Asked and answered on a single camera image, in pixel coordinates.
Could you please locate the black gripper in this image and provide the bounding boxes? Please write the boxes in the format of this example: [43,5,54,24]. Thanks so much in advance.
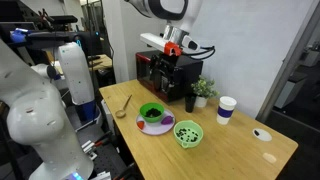
[150,52,184,95]

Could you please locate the light green bowl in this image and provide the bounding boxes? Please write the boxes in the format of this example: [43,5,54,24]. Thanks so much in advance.
[172,119,205,150]

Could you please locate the bright green bowl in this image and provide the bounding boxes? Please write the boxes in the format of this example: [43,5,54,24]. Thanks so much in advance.
[139,101,166,124]

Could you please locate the red and black microwave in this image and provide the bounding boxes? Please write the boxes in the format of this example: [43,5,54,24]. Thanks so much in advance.
[135,49,204,104]

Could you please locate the dark beans pile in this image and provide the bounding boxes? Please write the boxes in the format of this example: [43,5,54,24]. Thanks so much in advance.
[145,107,163,118]

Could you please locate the black cup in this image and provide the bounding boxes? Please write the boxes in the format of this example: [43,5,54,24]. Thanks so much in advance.
[184,93,198,114]

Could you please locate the purple toy grapes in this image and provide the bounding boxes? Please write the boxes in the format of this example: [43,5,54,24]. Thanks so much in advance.
[160,114,175,126]

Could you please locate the small potted plant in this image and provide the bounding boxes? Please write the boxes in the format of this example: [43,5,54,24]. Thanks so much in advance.
[190,75,220,109]

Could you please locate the lavender plate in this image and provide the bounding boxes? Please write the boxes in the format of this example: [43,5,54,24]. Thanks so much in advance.
[135,108,176,137]

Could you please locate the beige plastic spoon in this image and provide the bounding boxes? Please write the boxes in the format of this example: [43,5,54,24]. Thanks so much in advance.
[115,94,133,119]

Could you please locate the wooden desk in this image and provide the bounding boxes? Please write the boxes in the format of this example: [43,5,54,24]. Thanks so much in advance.
[53,53,114,73]

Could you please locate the white paper cup, purple band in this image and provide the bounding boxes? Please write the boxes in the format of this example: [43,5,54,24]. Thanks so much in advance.
[216,95,238,126]

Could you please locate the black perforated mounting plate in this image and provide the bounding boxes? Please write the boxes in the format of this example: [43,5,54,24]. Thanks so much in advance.
[89,143,141,180]

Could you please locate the small white black dish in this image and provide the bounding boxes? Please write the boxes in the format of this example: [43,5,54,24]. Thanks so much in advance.
[252,127,273,143]

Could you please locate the white cabinet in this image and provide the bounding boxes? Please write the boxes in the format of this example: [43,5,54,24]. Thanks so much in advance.
[273,71,308,110]

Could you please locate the blue glove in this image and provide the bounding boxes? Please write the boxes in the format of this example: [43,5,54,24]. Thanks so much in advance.
[9,28,29,44]

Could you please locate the white wrist camera, red mount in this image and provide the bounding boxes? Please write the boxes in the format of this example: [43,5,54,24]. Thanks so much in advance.
[139,32,183,58]

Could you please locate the silver clamp with red handle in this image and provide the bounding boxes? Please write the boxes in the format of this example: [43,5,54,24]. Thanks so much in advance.
[80,131,113,162]

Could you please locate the silver clamp with orange handle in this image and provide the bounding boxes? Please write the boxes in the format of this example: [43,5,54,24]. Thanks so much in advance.
[94,170,113,180]

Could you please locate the grey metal door frame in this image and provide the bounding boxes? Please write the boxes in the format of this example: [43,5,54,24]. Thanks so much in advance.
[255,0,320,123]

